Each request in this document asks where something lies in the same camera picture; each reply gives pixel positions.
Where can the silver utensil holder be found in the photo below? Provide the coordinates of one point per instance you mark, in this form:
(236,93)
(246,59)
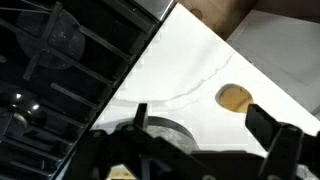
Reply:
(170,131)

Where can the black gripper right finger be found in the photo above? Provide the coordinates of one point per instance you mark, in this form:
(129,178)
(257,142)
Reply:
(262,126)

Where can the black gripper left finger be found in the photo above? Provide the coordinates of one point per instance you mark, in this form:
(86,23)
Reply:
(141,117)

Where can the black gas stove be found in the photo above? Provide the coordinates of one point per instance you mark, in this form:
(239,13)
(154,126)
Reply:
(60,63)

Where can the wooden spoon on counter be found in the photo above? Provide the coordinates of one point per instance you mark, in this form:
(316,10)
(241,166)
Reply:
(234,98)

